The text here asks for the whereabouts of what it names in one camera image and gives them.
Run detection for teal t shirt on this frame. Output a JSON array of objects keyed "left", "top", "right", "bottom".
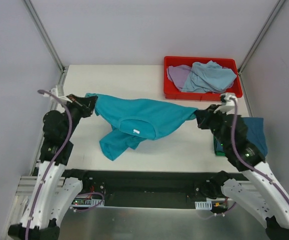
[{"left": 85, "top": 93, "right": 198, "bottom": 161}]

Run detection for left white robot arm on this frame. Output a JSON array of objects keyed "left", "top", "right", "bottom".
[{"left": 7, "top": 90, "right": 98, "bottom": 240}]

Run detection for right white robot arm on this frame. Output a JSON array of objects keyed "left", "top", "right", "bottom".
[{"left": 194, "top": 104, "right": 289, "bottom": 240}]

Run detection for folded green shirt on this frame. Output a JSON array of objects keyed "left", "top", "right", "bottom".
[{"left": 213, "top": 137, "right": 226, "bottom": 157}]

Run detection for red plastic bin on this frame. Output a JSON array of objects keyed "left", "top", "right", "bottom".
[{"left": 163, "top": 56, "right": 243, "bottom": 102}]

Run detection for folded dark blue shirt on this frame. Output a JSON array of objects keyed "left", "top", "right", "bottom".
[{"left": 228, "top": 114, "right": 268, "bottom": 157}]

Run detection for light blue t shirt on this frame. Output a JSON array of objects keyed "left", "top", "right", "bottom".
[{"left": 181, "top": 60, "right": 237, "bottom": 94}]

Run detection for lavender t shirt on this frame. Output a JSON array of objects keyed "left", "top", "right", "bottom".
[{"left": 166, "top": 64, "right": 192, "bottom": 92}]

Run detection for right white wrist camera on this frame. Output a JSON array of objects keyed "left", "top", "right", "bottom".
[{"left": 214, "top": 92, "right": 238, "bottom": 114}]

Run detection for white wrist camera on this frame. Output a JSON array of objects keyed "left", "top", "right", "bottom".
[
  {"left": 214, "top": 92, "right": 238, "bottom": 114},
  {"left": 50, "top": 84, "right": 72, "bottom": 104}
]

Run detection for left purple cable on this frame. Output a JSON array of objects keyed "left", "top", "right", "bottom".
[{"left": 24, "top": 89, "right": 106, "bottom": 240}]

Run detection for purple cable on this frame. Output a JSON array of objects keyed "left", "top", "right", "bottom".
[
  {"left": 24, "top": 89, "right": 106, "bottom": 240},
  {"left": 201, "top": 96, "right": 289, "bottom": 226}
]

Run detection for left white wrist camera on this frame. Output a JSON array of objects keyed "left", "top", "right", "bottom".
[{"left": 50, "top": 84, "right": 72, "bottom": 104}]

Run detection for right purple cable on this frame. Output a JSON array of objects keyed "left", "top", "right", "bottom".
[{"left": 201, "top": 96, "right": 289, "bottom": 226}]

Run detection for right white cable duct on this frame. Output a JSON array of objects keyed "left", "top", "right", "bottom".
[{"left": 194, "top": 200, "right": 213, "bottom": 211}]

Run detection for white cable duct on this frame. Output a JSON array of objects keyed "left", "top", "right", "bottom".
[
  {"left": 194, "top": 200, "right": 213, "bottom": 211},
  {"left": 71, "top": 198, "right": 105, "bottom": 208}
]

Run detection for left aluminium frame post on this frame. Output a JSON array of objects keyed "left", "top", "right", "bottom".
[{"left": 23, "top": 0, "right": 66, "bottom": 72}]

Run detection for aluminium frame post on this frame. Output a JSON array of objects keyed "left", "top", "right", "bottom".
[
  {"left": 238, "top": 0, "right": 288, "bottom": 73},
  {"left": 23, "top": 0, "right": 66, "bottom": 72}
]

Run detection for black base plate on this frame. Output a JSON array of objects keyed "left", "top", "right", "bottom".
[{"left": 33, "top": 167, "right": 250, "bottom": 208}]

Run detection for left white cable duct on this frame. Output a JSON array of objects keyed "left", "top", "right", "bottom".
[{"left": 71, "top": 198, "right": 105, "bottom": 208}]

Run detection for right aluminium frame post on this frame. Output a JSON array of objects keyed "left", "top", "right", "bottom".
[{"left": 238, "top": 0, "right": 288, "bottom": 73}]

